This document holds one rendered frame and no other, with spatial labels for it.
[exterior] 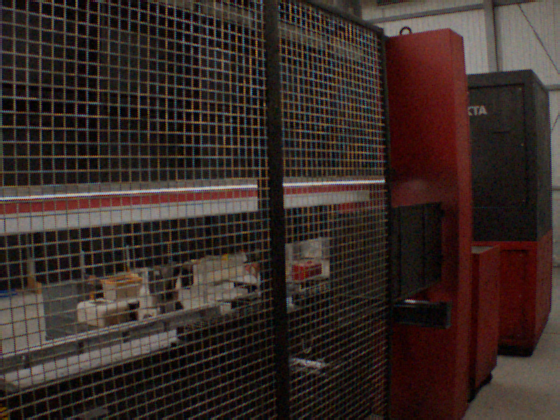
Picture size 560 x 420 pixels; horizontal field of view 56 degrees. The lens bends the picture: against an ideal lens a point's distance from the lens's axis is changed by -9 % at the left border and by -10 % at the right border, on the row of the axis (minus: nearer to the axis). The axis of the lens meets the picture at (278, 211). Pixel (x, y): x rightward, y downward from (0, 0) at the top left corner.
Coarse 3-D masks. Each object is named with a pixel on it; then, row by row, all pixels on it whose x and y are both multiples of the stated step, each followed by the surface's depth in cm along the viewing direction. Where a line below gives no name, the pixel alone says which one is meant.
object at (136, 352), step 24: (168, 336) 179; (72, 360) 151; (96, 360) 152; (120, 360) 154; (144, 360) 160; (24, 384) 131; (72, 384) 140; (120, 384) 152; (0, 408) 129; (24, 408) 128
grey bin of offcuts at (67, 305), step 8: (120, 272) 530; (64, 280) 460; (72, 280) 453; (80, 280) 454; (56, 288) 470; (64, 288) 463; (80, 288) 455; (48, 296) 477; (56, 296) 471; (64, 296) 464; (88, 296) 462; (48, 304) 479; (56, 304) 472; (64, 304) 465; (72, 304) 457; (48, 312) 478; (56, 312) 473; (72, 312) 459; (48, 320) 481; (56, 320) 474; (64, 320) 467; (72, 320) 459; (72, 328) 461; (48, 336) 482; (56, 336) 476
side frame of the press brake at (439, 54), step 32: (448, 32) 295; (416, 64) 309; (448, 64) 297; (416, 96) 310; (448, 96) 299; (416, 128) 312; (448, 128) 300; (416, 160) 313; (448, 160) 301; (384, 192) 327; (416, 192) 315; (448, 192) 303; (448, 224) 304; (448, 256) 305; (448, 288) 306; (416, 352) 319; (448, 352) 307; (416, 384) 320; (448, 384) 307; (416, 416) 321; (448, 416) 308
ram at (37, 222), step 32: (128, 192) 196; (160, 192) 208; (224, 192) 235; (256, 192) 252; (288, 192) 270; (320, 192) 292; (352, 192) 318; (0, 224) 156; (32, 224) 165; (64, 224) 175
